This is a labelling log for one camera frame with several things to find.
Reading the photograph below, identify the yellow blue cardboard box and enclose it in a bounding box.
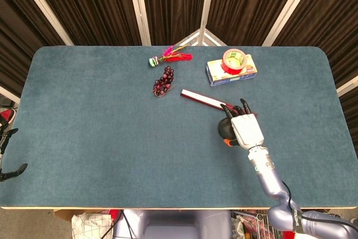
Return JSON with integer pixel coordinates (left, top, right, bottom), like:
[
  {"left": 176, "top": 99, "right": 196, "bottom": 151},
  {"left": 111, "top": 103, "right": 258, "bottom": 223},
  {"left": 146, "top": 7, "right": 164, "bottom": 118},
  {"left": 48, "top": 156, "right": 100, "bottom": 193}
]
[{"left": 206, "top": 54, "right": 258, "bottom": 87}]

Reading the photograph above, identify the white checked bag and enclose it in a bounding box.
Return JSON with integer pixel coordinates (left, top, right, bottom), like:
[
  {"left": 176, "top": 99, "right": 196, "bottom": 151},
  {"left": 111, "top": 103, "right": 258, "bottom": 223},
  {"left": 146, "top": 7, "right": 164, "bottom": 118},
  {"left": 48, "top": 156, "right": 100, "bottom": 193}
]
[{"left": 71, "top": 212, "right": 114, "bottom": 239}]

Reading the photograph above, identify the purple plastic grape bunch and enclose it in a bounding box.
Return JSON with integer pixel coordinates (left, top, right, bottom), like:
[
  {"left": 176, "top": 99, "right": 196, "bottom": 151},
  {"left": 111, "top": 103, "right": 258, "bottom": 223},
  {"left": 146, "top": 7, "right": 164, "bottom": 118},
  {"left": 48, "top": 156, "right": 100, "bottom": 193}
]
[{"left": 152, "top": 65, "right": 176, "bottom": 98}]

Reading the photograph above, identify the dark red folding fan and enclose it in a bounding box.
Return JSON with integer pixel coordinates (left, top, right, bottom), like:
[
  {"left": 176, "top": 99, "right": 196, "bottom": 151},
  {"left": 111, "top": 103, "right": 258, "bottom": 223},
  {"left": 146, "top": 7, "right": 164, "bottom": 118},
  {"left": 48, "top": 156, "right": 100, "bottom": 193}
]
[{"left": 180, "top": 89, "right": 258, "bottom": 119}]

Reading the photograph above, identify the black cable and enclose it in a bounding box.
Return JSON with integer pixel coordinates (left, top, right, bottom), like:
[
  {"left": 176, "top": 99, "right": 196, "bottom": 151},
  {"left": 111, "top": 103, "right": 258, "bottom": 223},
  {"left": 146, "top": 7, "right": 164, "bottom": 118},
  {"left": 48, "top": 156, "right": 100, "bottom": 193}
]
[{"left": 99, "top": 209, "right": 135, "bottom": 239}]

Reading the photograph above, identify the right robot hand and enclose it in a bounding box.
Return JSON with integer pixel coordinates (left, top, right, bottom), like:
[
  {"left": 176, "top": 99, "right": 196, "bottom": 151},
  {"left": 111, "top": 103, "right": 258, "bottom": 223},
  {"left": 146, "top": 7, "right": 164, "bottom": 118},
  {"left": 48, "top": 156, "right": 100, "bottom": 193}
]
[{"left": 219, "top": 98, "right": 265, "bottom": 150}]

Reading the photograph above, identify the red tape roll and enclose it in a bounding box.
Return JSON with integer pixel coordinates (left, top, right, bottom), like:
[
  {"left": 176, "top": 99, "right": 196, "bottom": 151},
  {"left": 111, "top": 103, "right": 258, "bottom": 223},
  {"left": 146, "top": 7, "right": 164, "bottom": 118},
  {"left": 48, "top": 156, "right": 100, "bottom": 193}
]
[{"left": 222, "top": 48, "right": 247, "bottom": 75}]

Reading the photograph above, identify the blue felt table mat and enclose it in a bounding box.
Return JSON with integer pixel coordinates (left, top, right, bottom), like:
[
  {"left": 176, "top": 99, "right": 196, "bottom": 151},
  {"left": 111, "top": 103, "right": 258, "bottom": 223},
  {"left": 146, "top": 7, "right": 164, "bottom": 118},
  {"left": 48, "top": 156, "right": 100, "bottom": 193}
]
[{"left": 0, "top": 45, "right": 358, "bottom": 209}]

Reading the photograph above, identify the black round object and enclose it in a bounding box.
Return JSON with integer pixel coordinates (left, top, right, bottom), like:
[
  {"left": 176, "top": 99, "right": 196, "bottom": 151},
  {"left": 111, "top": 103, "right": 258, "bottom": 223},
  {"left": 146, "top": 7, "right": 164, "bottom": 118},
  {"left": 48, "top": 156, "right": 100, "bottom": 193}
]
[{"left": 218, "top": 117, "right": 235, "bottom": 140}]

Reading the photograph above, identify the red pink feather shuttlecock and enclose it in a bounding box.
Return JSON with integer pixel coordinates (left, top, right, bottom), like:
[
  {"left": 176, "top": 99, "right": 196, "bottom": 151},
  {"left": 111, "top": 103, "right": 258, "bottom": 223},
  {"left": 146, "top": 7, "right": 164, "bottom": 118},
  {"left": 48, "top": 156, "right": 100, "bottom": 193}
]
[{"left": 148, "top": 44, "right": 194, "bottom": 68}]

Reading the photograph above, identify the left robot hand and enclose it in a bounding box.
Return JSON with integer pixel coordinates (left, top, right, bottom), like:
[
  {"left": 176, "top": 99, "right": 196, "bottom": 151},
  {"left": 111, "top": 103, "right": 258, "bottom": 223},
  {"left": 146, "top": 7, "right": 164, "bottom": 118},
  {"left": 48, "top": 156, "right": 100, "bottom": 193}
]
[{"left": 0, "top": 123, "right": 29, "bottom": 182}]

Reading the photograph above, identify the metal wire basket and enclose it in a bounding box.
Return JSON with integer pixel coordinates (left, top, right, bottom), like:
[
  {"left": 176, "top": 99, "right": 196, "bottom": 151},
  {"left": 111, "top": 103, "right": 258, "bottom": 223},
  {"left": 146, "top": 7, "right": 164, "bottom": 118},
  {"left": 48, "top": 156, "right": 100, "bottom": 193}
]
[{"left": 231, "top": 210, "right": 341, "bottom": 239}]

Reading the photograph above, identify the white frame folding screen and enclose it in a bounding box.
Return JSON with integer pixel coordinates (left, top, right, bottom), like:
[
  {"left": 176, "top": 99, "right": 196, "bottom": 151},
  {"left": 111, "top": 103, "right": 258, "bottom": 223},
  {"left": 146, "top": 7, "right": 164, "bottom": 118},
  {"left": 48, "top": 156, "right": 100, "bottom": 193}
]
[{"left": 0, "top": 0, "right": 358, "bottom": 105}]

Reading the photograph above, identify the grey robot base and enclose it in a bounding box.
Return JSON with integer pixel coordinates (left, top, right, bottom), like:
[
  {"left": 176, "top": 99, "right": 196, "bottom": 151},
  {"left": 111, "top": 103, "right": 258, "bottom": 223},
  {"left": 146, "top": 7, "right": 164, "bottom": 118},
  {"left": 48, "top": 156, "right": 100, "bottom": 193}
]
[{"left": 112, "top": 209, "right": 233, "bottom": 239}]

